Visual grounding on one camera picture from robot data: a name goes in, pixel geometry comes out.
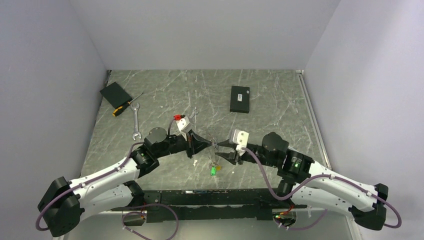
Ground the large silver wrench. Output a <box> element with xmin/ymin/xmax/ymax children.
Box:
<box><xmin>130</xmin><ymin>102</ymin><xmax>142</xmax><ymax>141</ymax></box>

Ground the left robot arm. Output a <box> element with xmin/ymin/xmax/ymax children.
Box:
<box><xmin>35</xmin><ymin>127</ymin><xmax>212</xmax><ymax>237</ymax></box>

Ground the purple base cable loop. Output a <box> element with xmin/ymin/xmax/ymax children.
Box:
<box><xmin>121</xmin><ymin>202</ymin><xmax>181</xmax><ymax>240</ymax></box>

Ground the yellow handled screwdriver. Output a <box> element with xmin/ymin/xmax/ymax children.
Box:
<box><xmin>112</xmin><ymin>92</ymin><xmax>144</xmax><ymax>117</ymax></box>

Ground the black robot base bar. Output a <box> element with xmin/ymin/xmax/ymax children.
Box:
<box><xmin>115</xmin><ymin>188</ymin><xmax>306</xmax><ymax>223</ymax></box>

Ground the aluminium rail right side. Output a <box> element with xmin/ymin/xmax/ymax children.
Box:
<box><xmin>296</xmin><ymin>69</ymin><xmax>354</xmax><ymax>210</ymax></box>

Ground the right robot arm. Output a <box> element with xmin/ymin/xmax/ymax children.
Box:
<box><xmin>217</xmin><ymin>130</ymin><xmax>388</xmax><ymax>231</ymax></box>

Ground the black box on table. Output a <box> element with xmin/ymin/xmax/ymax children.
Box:
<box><xmin>229</xmin><ymin>85</ymin><xmax>250</xmax><ymax>114</ymax></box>

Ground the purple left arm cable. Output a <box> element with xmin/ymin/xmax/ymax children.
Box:
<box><xmin>34</xmin><ymin>116</ymin><xmax>181</xmax><ymax>232</ymax></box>

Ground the small silver wrench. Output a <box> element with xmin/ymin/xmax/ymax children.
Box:
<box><xmin>189</xmin><ymin>107</ymin><xmax>200</xmax><ymax>120</ymax></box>

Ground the steel key holder plate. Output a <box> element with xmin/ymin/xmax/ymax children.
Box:
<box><xmin>206</xmin><ymin>132</ymin><xmax>219</xmax><ymax>169</ymax></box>

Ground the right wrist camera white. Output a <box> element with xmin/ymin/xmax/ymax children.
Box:
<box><xmin>228</xmin><ymin>129</ymin><xmax>249</xmax><ymax>155</ymax></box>

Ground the green key tag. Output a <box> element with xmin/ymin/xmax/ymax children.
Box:
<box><xmin>210</xmin><ymin>166</ymin><xmax>217</xmax><ymax>176</ymax></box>

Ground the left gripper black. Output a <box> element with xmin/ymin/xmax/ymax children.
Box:
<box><xmin>155</xmin><ymin>128</ymin><xmax>212</xmax><ymax>159</ymax></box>

